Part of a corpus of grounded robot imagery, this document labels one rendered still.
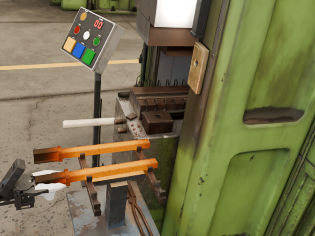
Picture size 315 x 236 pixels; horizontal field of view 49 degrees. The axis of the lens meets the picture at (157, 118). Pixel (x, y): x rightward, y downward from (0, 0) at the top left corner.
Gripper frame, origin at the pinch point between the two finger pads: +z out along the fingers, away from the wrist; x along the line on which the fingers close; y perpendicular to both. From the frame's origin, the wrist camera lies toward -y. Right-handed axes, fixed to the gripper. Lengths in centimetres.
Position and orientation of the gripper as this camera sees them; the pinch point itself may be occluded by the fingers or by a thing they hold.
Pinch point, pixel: (60, 178)
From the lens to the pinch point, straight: 115.1
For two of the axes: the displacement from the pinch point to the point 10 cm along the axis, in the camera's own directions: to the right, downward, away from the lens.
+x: 3.7, 5.3, -7.6
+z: 9.2, -1.0, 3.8
